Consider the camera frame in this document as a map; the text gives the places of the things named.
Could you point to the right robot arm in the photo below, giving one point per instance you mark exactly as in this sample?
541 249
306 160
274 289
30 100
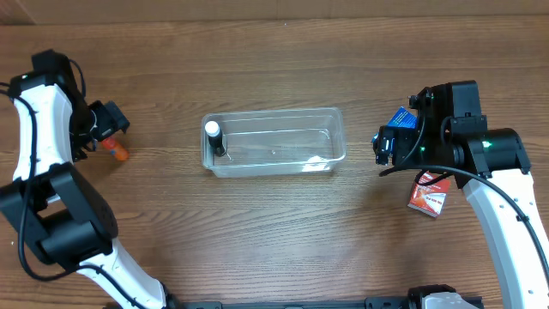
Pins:
451 138

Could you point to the red and white box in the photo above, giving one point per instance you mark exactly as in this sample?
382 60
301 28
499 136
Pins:
428 193

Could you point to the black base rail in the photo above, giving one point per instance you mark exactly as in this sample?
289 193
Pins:
386 302

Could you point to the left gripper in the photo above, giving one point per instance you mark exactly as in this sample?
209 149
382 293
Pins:
111 122

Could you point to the black bottle white cap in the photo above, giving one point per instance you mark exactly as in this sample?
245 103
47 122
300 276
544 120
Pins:
216 138

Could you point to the blue box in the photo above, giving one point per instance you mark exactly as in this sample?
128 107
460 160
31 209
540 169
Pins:
403 119

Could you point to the clear plastic container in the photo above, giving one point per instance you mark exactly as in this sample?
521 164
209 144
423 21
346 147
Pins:
276 142

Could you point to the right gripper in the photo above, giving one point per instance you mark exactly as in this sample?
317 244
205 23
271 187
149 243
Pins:
383 143

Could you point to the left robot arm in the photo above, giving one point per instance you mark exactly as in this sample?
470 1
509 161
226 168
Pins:
64 225

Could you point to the orange bottle white cap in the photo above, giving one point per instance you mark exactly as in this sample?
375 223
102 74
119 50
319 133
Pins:
115 148

